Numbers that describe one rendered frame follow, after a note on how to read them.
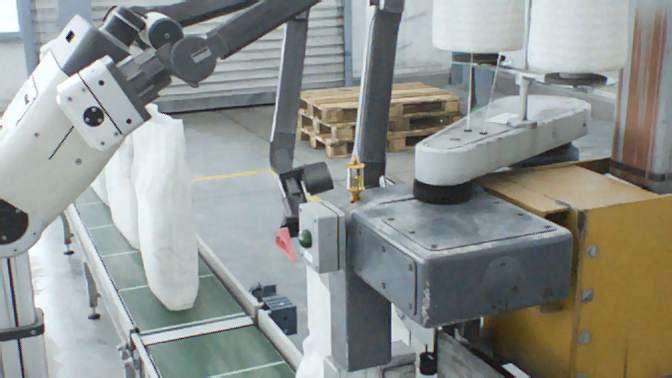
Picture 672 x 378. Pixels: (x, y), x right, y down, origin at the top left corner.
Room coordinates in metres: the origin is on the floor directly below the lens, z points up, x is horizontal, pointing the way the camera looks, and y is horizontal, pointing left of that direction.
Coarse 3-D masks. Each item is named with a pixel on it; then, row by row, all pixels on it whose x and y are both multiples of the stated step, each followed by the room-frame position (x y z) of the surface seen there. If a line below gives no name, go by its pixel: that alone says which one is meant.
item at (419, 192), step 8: (416, 184) 1.23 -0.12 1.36; (424, 184) 1.22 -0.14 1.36; (464, 184) 1.22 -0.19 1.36; (472, 184) 1.23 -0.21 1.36; (416, 192) 1.23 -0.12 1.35; (424, 192) 1.22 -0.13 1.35; (432, 192) 1.21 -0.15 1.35; (440, 192) 1.20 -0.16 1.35; (448, 192) 1.20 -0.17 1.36; (456, 192) 1.21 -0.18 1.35; (464, 192) 1.21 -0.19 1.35; (472, 192) 1.24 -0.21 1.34; (424, 200) 1.22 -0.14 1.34; (432, 200) 1.21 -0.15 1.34; (440, 200) 1.20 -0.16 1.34; (448, 200) 1.20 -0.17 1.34; (456, 200) 1.21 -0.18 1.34; (464, 200) 1.22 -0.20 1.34
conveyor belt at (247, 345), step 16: (208, 336) 2.73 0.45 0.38; (224, 336) 2.73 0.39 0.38; (240, 336) 2.73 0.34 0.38; (256, 336) 2.72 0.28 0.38; (160, 352) 2.61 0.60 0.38; (176, 352) 2.61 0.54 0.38; (192, 352) 2.61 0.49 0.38; (208, 352) 2.61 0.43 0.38; (224, 352) 2.61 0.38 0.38; (240, 352) 2.60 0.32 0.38; (256, 352) 2.60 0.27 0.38; (272, 352) 2.60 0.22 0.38; (160, 368) 2.50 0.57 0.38; (176, 368) 2.50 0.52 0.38; (192, 368) 2.50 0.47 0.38; (208, 368) 2.50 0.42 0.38; (224, 368) 2.49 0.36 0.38; (240, 368) 2.49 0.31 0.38; (256, 368) 2.49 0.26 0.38; (272, 368) 2.49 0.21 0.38; (288, 368) 2.49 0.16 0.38
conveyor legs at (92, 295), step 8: (64, 216) 4.58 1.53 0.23; (64, 224) 4.58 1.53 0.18; (64, 232) 4.58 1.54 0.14; (72, 232) 4.61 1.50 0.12; (64, 240) 4.58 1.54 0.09; (88, 272) 3.70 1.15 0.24; (88, 280) 3.70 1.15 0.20; (88, 288) 3.70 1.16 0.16; (88, 296) 3.70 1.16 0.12; (96, 296) 3.72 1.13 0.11; (88, 304) 3.72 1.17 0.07; (96, 304) 3.71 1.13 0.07; (128, 368) 2.83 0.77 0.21; (128, 376) 2.83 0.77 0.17
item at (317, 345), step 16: (320, 288) 1.62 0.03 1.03; (320, 304) 1.62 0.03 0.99; (320, 320) 1.62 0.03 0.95; (400, 320) 1.42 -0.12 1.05; (320, 336) 1.63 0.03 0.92; (400, 336) 1.40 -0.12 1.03; (304, 352) 1.74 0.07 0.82; (320, 352) 1.63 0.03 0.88; (304, 368) 1.68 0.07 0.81; (320, 368) 1.62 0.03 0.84
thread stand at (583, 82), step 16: (528, 0) 1.38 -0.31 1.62; (528, 16) 1.38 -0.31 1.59; (528, 32) 1.38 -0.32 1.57; (464, 64) 1.45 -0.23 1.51; (480, 64) 1.44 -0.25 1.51; (496, 64) 1.44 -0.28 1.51; (528, 64) 1.38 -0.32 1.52; (528, 80) 1.37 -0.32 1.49; (544, 80) 1.25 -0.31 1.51; (560, 80) 1.23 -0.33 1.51; (576, 80) 1.23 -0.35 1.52; (592, 80) 1.22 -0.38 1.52; (608, 80) 1.25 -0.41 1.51
